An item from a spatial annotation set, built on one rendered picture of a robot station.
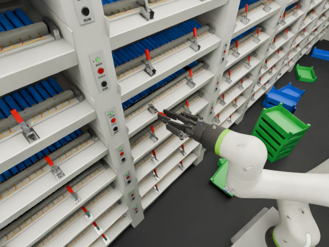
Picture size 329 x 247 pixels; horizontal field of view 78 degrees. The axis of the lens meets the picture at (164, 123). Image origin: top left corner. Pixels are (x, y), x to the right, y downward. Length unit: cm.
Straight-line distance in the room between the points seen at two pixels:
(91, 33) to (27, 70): 17
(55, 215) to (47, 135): 40
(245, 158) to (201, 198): 111
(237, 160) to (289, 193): 20
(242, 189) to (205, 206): 99
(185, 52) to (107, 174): 63
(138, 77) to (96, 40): 24
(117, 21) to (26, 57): 26
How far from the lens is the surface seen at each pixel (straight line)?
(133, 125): 85
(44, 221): 95
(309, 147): 237
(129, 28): 64
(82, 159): 79
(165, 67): 82
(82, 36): 56
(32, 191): 79
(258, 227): 131
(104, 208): 111
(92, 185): 95
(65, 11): 53
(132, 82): 74
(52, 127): 65
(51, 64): 55
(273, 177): 74
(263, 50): 181
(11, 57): 56
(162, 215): 163
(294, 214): 113
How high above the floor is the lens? 154
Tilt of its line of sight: 46 degrees down
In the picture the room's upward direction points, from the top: straight up
